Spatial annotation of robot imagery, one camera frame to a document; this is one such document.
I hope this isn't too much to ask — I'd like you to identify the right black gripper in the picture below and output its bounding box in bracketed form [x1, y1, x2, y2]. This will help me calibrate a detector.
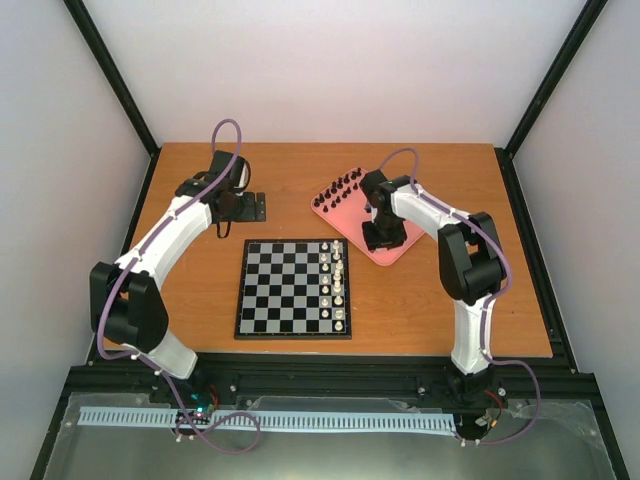
[362, 213, 407, 253]

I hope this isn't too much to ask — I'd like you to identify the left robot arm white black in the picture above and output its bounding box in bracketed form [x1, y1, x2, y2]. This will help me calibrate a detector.
[89, 150, 258, 403]

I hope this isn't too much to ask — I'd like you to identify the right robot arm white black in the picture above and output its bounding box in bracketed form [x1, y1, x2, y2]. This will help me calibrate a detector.
[360, 170, 511, 404]

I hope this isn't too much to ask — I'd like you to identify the pink plastic tray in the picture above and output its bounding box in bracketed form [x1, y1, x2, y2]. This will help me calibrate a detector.
[311, 167, 424, 266]

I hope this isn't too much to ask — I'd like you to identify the black and silver chessboard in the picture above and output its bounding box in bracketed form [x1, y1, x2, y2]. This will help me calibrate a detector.
[234, 238, 352, 340]

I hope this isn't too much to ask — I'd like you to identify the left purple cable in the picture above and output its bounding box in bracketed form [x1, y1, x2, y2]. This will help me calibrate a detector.
[94, 118, 262, 454]

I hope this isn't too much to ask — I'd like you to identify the black aluminium frame base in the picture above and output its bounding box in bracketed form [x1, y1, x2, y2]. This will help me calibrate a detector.
[31, 353, 630, 479]

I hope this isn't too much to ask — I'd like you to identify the light blue cable duct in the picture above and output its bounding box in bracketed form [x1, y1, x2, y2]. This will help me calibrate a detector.
[77, 406, 456, 436]

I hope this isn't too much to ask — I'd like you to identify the left frame post black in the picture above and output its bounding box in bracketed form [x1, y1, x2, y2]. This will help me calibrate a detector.
[62, 0, 162, 159]

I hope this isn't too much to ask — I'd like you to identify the frame post black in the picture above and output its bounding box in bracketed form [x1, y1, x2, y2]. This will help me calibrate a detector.
[62, 0, 162, 159]
[503, 0, 611, 157]

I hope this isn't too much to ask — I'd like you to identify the right frame post black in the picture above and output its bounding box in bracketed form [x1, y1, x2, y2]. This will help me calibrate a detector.
[503, 0, 611, 157]

